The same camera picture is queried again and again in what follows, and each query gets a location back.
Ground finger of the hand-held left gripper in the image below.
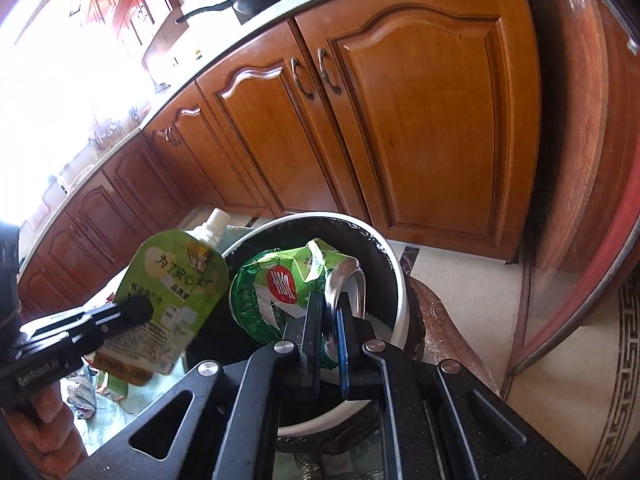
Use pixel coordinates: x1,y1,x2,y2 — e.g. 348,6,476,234
19,297,154,360

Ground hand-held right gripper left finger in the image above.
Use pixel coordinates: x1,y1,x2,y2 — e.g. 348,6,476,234
65,291,327,480

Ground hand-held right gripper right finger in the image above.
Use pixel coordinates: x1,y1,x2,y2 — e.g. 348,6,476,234
333,297,586,480

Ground green snack bag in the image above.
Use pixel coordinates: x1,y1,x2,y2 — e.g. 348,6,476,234
229,239,368,371

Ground green spout pouch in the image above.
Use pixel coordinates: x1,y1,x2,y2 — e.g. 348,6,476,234
95,208,230,386

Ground white round bin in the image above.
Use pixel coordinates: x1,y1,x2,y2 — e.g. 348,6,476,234
185,212,412,438

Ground black bin liner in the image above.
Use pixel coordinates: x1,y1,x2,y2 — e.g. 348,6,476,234
187,220,401,411

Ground person's left hand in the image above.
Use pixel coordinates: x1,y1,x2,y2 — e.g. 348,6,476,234
0,382,88,480

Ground crumpled printed wrapper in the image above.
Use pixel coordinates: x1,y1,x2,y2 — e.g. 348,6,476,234
65,365,101,421

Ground plastic-covered stool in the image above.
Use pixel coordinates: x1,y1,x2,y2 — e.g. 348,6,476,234
407,280,501,396

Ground wooden base cabinets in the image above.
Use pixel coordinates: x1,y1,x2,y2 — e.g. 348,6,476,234
17,0,543,311

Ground red framed glass door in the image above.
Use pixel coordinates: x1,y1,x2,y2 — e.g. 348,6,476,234
502,0,640,386

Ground metal cabinet door handle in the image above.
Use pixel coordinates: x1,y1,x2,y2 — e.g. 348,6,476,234
316,47,342,96
291,57,315,101

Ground wooden wall cabinets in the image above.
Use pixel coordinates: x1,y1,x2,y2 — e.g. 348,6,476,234
82,0,181,71

